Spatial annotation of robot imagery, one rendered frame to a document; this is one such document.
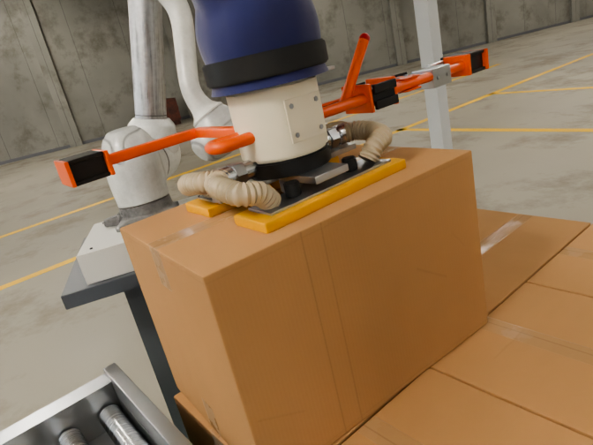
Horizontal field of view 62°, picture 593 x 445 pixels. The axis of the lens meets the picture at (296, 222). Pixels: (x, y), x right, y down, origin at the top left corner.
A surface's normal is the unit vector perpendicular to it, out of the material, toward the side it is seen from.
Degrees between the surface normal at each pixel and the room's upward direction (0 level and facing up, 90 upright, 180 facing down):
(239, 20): 83
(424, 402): 0
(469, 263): 90
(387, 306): 90
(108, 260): 90
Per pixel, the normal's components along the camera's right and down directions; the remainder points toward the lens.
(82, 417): 0.62, 0.14
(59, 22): 0.29, 0.27
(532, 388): -0.21, -0.92
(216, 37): -0.55, 0.22
